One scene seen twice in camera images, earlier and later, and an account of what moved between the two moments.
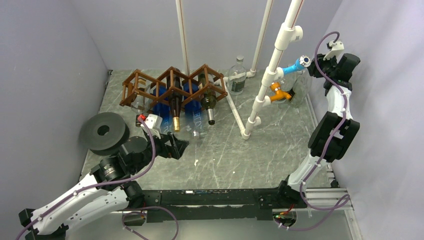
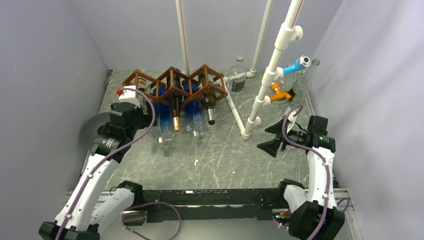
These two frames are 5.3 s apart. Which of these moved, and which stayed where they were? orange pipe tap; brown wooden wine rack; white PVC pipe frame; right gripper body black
Moved: right gripper body black
Stayed: orange pipe tap; white PVC pipe frame; brown wooden wine rack
